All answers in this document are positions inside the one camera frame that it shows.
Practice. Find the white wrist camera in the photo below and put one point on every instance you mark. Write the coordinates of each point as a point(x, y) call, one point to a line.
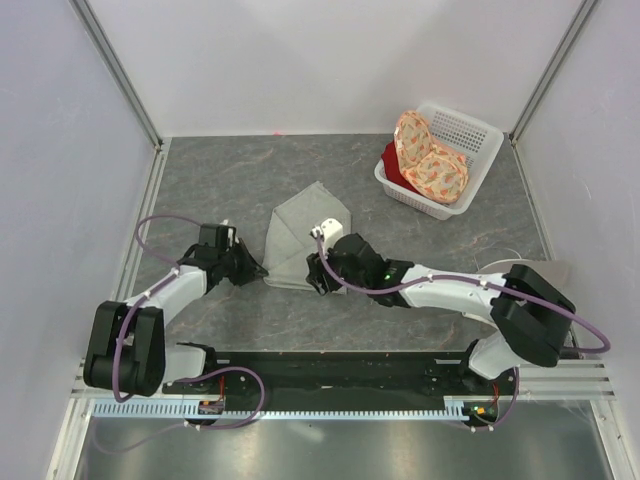
point(329, 232)
point(231, 233)

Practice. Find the red cloth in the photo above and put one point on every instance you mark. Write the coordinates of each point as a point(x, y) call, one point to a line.
point(391, 167)

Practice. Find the floral patterned cloth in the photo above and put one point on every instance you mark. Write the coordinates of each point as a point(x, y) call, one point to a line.
point(435, 170)

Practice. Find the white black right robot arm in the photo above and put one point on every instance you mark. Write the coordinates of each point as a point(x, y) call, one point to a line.
point(531, 317)

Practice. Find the taupe grey cloth pile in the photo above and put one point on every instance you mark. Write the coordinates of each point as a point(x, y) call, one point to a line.
point(556, 272)

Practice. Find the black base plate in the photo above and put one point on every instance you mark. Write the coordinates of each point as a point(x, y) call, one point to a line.
point(364, 377)

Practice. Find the slotted cable duct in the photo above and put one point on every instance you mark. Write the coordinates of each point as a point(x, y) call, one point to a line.
point(451, 410)

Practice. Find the white plastic basket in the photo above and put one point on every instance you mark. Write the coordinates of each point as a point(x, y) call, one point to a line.
point(477, 140)

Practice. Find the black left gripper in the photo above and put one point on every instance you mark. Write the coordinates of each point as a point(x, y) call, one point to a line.
point(251, 270)

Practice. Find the grey cloth napkin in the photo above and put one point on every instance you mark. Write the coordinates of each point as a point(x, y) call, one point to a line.
point(288, 239)

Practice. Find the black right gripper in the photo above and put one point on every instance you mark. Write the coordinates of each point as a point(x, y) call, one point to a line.
point(315, 278)

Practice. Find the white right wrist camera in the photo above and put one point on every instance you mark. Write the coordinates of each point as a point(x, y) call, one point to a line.
point(329, 232)

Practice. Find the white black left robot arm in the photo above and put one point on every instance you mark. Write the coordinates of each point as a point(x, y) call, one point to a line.
point(126, 353)

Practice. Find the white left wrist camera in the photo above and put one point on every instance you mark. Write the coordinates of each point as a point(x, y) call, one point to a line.
point(231, 233)

